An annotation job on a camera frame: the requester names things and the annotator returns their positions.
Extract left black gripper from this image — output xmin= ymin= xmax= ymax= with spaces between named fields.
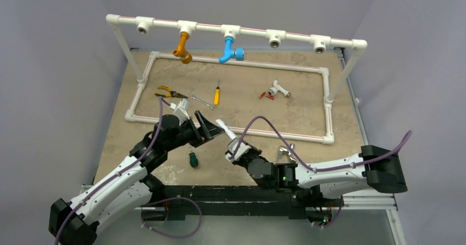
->
xmin=165 ymin=111 xmax=224 ymax=152

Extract white remote control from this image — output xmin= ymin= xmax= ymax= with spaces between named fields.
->
xmin=215 ymin=119 xmax=239 ymax=142

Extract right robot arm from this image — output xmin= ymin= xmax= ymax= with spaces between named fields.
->
xmin=225 ymin=139 xmax=407 ymax=205

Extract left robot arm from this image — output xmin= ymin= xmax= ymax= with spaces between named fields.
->
xmin=48 ymin=111 xmax=230 ymax=244

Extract silver combination wrench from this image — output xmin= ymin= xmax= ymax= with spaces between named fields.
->
xmin=190 ymin=94 xmax=216 ymax=110

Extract chrome metal faucet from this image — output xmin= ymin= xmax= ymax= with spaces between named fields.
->
xmin=278 ymin=143 xmax=296 ymax=163

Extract white plastic faucet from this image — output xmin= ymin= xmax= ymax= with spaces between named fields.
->
xmin=267 ymin=80 xmax=291 ymax=98

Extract orange plastic faucet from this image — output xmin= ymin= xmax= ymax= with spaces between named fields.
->
xmin=172 ymin=32 xmax=192 ymax=64

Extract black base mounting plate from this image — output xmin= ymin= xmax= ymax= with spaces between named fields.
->
xmin=141 ymin=185 xmax=344 ymax=222

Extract blue plastic faucet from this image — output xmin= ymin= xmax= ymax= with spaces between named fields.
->
xmin=218 ymin=36 xmax=246 ymax=64

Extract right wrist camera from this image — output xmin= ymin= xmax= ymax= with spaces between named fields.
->
xmin=225 ymin=142 xmax=252 ymax=163

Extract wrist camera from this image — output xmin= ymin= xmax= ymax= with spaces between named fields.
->
xmin=225 ymin=142 xmax=252 ymax=163
xmin=170 ymin=99 xmax=190 ymax=124

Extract yellow handled screwdriver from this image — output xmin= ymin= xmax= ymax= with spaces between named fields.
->
xmin=213 ymin=79 xmax=220 ymax=106

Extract green handled screwdriver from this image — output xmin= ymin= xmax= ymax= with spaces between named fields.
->
xmin=188 ymin=147 xmax=199 ymax=168

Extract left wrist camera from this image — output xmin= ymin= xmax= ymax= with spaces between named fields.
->
xmin=170 ymin=99 xmax=190 ymax=124

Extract yellow handled pliers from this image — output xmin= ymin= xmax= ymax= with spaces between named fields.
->
xmin=154 ymin=85 xmax=188 ymax=98

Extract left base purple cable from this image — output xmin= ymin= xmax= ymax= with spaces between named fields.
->
xmin=140 ymin=196 xmax=203 ymax=240

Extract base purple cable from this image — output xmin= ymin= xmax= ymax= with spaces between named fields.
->
xmin=140 ymin=196 xmax=203 ymax=240
xmin=309 ymin=196 xmax=345 ymax=230

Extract white PVC pipe frame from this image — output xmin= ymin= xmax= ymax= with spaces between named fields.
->
xmin=106 ymin=14 xmax=368 ymax=145

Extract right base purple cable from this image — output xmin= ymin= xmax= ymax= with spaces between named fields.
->
xmin=309 ymin=196 xmax=345 ymax=230

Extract aluminium extrusion rail frame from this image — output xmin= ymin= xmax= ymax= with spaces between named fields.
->
xmin=65 ymin=47 xmax=408 ymax=245

